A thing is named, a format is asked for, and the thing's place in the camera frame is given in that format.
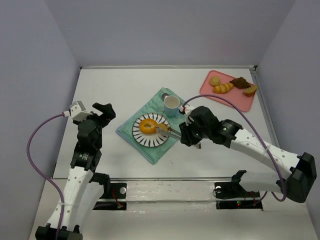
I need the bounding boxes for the metal tongs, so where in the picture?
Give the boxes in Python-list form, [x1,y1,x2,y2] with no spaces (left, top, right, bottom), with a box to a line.
[157,127,202,150]

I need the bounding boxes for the round bun front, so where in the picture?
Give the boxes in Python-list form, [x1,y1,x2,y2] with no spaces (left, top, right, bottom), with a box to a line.
[156,123,169,134]

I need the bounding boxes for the round bun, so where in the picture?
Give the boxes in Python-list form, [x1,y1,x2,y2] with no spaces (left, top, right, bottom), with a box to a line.
[156,123,169,134]
[209,76,221,87]

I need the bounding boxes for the orange ring bread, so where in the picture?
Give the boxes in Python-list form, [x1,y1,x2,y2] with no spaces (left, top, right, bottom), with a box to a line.
[139,118,158,135]

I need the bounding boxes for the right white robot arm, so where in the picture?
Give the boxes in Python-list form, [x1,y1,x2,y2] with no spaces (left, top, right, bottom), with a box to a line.
[179,105,317,203]

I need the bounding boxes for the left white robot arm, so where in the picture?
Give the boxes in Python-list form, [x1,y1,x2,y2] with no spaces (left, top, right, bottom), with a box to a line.
[35,101,116,240]

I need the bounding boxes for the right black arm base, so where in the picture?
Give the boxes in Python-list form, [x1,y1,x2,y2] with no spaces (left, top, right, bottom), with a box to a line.
[212,182,263,210]

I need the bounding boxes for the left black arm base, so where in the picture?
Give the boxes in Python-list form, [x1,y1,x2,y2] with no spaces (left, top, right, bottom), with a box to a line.
[93,182,127,211]

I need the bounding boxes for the striped long bread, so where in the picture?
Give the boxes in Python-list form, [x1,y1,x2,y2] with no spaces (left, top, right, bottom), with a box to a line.
[212,82,234,94]

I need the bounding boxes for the dark chocolate bread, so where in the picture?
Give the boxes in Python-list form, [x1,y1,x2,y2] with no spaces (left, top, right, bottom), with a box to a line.
[230,77,251,89]

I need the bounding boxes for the light blue mug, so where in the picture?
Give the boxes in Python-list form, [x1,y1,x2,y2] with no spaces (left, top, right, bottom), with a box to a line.
[163,95,181,117]

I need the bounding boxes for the pink tray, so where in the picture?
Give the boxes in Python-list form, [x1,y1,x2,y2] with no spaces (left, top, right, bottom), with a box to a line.
[199,70,256,113]

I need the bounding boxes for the round bun back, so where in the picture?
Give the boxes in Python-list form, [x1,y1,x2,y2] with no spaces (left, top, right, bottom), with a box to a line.
[209,76,221,87]

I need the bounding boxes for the metal spoon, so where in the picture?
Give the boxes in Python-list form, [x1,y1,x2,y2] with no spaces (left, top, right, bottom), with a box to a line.
[161,93,170,101]

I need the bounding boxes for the green cloth mat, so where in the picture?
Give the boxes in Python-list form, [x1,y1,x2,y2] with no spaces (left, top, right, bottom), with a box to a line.
[116,87,185,165]

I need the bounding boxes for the white blue striped plate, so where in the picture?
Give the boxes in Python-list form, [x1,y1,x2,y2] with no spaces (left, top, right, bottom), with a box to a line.
[131,112,170,148]

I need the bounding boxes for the sliced baguette piece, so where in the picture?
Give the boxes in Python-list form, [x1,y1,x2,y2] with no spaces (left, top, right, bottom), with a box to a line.
[243,85,258,97]

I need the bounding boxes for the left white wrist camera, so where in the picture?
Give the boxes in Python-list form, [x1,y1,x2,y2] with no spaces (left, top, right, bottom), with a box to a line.
[69,100,92,122]

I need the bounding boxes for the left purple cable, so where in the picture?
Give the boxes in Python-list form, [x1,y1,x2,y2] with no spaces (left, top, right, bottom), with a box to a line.
[26,111,73,240]

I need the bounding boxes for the metal table rail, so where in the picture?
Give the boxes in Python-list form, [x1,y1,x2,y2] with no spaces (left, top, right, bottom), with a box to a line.
[80,65,256,71]

